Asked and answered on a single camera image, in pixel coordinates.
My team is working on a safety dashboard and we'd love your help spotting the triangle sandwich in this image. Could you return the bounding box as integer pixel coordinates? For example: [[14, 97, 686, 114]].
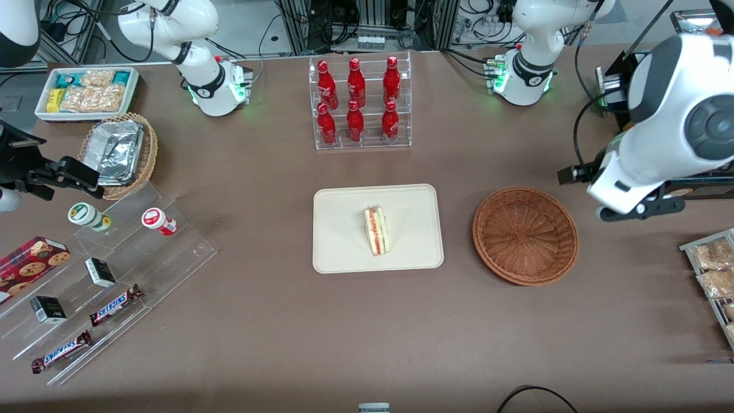
[[363, 206, 391, 257]]

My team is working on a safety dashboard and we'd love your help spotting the light tan wicker basket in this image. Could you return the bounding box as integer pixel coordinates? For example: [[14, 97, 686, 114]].
[[77, 112, 159, 201]]

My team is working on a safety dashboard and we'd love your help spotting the brown round wicker basket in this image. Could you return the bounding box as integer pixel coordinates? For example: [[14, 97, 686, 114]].
[[472, 186, 580, 286]]

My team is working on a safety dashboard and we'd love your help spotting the cream rectangular tray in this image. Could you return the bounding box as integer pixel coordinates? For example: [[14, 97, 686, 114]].
[[313, 184, 445, 274]]

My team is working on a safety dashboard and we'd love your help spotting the green lid white cup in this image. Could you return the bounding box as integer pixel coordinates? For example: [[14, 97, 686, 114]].
[[68, 202, 112, 233]]

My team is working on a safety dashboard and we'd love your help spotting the silver foil container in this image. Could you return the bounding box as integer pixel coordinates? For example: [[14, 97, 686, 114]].
[[89, 120, 145, 186]]

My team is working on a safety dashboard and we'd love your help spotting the red plaid cookie box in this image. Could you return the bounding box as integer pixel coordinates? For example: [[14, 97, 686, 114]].
[[0, 236, 72, 305]]

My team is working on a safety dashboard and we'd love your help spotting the clear cracker bag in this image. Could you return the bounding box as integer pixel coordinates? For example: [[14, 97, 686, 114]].
[[80, 69, 115, 88], [60, 85, 127, 113]]

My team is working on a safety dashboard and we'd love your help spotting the red lid white cup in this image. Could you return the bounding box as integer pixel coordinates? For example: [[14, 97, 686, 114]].
[[142, 208, 178, 237]]

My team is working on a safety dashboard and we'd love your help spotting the black countertop appliance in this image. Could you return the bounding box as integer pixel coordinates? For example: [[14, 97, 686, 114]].
[[596, 49, 734, 201]]

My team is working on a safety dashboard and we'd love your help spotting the small black box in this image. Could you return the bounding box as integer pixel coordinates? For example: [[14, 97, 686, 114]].
[[85, 257, 117, 289], [30, 295, 68, 325]]

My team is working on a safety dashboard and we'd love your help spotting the white plastic bin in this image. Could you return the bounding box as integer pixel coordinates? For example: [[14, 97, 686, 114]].
[[34, 67, 141, 123]]

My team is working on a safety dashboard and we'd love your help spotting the clear acrylic step display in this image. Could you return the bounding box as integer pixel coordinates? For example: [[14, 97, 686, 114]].
[[0, 181, 217, 386]]

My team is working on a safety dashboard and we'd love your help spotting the Snickers chocolate bar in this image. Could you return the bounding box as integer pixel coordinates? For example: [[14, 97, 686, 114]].
[[89, 284, 144, 328], [32, 330, 92, 375]]

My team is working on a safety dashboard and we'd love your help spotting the stainless steel pan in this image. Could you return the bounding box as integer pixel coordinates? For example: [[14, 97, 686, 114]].
[[670, 9, 724, 38]]

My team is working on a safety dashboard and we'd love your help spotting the red cola bottle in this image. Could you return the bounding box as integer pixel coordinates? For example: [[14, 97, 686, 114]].
[[317, 102, 337, 146], [346, 57, 366, 110], [317, 60, 339, 111], [382, 56, 401, 107], [381, 100, 400, 144], [346, 100, 365, 143]]

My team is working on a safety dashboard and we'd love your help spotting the clear acrylic bottle rack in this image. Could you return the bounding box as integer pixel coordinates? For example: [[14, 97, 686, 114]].
[[309, 52, 412, 151]]

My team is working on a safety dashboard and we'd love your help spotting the grey wire rack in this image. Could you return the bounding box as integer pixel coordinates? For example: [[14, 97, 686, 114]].
[[679, 228, 734, 350]]

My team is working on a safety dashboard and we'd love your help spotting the black looped cable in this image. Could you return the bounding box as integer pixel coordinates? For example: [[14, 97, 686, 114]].
[[496, 385, 580, 413]]

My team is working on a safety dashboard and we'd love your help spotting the aluminium frame rack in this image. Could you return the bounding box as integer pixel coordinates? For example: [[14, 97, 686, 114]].
[[274, 0, 459, 56]]

